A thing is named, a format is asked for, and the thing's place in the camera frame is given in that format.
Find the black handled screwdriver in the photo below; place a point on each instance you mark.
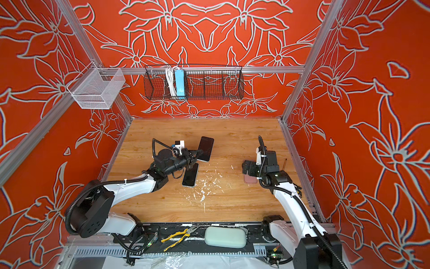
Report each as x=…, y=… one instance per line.
x=284, y=164

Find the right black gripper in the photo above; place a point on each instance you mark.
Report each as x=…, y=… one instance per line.
x=245, y=167

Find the clear plastic wall bin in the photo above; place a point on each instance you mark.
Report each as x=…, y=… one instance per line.
x=97, y=88

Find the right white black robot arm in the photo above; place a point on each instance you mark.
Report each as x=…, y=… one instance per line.
x=308, y=244

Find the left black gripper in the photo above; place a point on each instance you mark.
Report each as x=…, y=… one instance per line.
x=188, y=158

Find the light blue box in basket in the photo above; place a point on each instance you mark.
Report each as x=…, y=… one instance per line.
x=180, y=83

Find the yellow handled pliers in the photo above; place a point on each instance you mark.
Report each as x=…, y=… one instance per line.
x=181, y=235

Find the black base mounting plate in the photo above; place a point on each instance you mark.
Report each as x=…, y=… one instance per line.
x=259, y=242

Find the black phone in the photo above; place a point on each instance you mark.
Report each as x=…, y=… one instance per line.
x=206, y=145
x=190, y=176

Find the black wire wall basket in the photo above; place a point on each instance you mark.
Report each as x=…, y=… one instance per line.
x=201, y=82

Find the pale green pouch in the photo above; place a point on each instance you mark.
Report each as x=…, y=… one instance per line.
x=225, y=237

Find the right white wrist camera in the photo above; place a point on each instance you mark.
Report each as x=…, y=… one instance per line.
x=258, y=156

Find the pink phone case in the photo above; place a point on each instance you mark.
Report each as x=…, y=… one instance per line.
x=250, y=179

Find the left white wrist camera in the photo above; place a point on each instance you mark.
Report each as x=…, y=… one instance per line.
x=177, y=147

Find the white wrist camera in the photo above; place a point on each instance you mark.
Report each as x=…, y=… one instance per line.
x=177, y=147
x=258, y=156

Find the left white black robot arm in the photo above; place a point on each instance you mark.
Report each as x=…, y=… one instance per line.
x=90, y=213

